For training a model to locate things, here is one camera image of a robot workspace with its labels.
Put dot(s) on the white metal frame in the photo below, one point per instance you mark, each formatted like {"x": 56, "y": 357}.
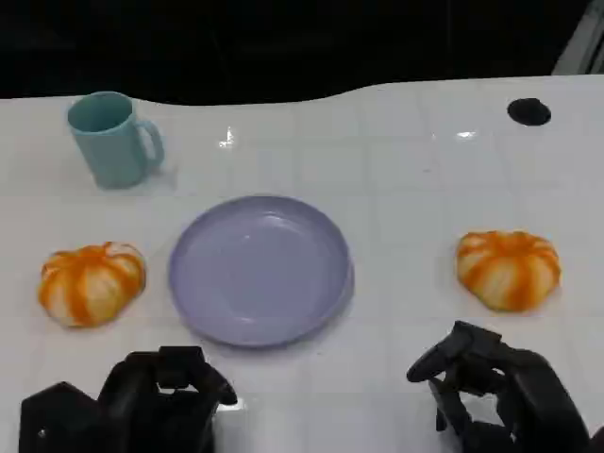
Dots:
{"x": 582, "y": 47}

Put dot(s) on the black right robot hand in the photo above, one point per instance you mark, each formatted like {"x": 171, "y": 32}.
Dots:
{"x": 533, "y": 391}

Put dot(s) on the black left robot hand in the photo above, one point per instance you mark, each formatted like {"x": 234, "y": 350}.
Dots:
{"x": 141, "y": 401}

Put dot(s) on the black round table grommet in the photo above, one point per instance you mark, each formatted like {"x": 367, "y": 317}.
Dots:
{"x": 528, "y": 112}

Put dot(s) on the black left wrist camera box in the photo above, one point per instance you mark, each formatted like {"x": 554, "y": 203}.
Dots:
{"x": 61, "y": 420}

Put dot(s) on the orange and white bread roll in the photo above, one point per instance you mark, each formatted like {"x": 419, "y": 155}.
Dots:
{"x": 507, "y": 273}
{"x": 89, "y": 288}

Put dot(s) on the pale green mug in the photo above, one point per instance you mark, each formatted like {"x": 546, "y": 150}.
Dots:
{"x": 113, "y": 151}

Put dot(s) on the lilac plate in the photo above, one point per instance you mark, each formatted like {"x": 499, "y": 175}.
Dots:
{"x": 259, "y": 273}

